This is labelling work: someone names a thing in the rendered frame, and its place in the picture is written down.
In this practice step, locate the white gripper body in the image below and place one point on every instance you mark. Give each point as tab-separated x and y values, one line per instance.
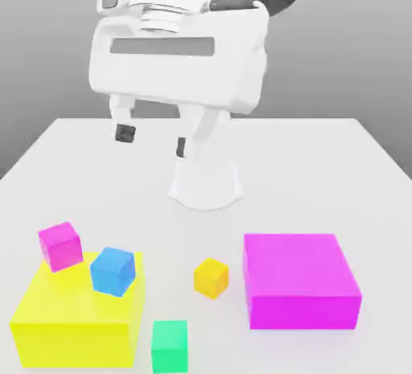
180	74

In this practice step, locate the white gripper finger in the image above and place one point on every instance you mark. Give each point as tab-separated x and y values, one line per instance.
124	132
185	147

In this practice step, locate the small magenta cube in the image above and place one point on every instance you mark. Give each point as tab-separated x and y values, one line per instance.
61	247

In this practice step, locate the small orange cube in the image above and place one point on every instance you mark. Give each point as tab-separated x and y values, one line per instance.
210	279

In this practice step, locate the small blue cube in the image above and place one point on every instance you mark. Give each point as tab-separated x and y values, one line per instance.
112	271

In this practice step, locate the small green cube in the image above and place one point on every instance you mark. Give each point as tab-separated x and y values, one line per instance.
169	346

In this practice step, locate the large magenta box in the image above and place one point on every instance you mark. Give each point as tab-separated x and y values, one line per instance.
299	280

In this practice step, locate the large yellow box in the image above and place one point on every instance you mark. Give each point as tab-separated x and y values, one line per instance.
74	329

